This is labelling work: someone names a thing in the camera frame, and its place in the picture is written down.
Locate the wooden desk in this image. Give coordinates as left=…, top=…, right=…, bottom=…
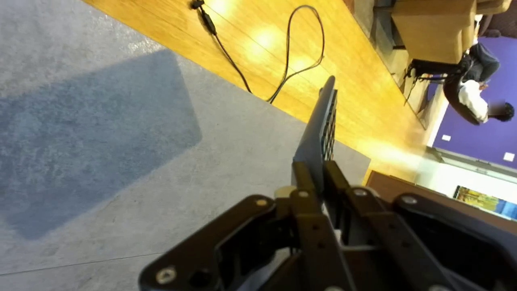
left=390, top=0, right=514, bottom=66

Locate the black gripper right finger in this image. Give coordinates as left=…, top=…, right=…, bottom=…
left=324, top=160, right=517, bottom=291

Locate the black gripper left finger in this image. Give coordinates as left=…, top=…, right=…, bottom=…
left=138, top=160, right=358, bottom=291

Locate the grey pocket calculator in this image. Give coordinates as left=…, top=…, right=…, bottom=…
left=291, top=74, right=340, bottom=193

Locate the black cable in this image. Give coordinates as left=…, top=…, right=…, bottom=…
left=188, top=0, right=329, bottom=105

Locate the seated person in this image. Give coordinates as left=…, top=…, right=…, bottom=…
left=442, top=42, right=517, bottom=126

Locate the colourful poster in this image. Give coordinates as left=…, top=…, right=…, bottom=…
left=453, top=184, right=517, bottom=223

